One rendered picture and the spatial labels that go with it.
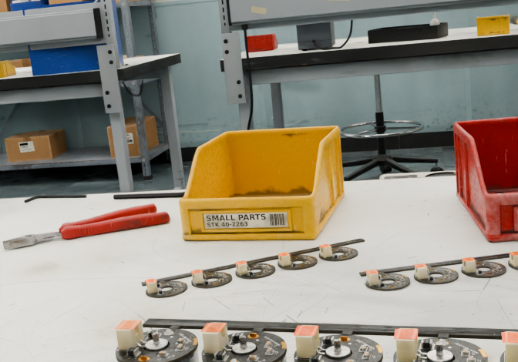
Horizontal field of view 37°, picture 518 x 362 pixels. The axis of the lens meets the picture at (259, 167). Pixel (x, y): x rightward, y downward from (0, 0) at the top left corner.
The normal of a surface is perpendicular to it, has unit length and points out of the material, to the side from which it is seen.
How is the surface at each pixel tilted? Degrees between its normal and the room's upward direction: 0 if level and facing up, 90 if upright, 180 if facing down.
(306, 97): 90
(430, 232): 0
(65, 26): 90
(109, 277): 0
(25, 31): 90
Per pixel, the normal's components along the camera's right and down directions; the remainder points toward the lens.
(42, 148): -0.16, 0.22
